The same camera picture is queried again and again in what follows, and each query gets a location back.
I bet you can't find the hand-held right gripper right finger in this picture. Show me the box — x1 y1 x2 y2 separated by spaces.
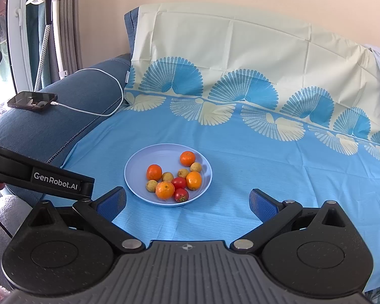
230 189 352 254

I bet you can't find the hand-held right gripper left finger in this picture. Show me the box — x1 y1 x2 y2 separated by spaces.
28 187 146 254

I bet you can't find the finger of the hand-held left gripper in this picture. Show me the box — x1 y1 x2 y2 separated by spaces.
80 177 96 201

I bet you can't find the large orange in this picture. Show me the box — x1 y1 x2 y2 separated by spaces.
155 181 175 201

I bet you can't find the light blue plate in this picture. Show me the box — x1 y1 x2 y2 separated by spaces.
124 143 213 207

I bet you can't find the white fluffy blanket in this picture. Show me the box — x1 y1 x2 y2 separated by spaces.
0 195 35 289

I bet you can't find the blue fan-print sheet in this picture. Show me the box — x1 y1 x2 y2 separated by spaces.
60 3 380 292

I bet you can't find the black smartphone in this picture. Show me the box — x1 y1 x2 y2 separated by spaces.
7 91 58 112

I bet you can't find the garment steamer on stand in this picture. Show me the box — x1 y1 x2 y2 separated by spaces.
25 0 93 80

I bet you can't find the grey curtain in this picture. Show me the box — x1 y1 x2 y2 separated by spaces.
55 0 84 77

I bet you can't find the black garment steamer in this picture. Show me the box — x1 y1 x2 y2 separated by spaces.
31 0 57 92

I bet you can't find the thin black cable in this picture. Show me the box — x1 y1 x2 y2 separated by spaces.
0 211 13 239

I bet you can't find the white charging cable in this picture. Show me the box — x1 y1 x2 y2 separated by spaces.
50 67 130 117

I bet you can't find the white window frame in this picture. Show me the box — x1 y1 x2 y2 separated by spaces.
7 0 34 93

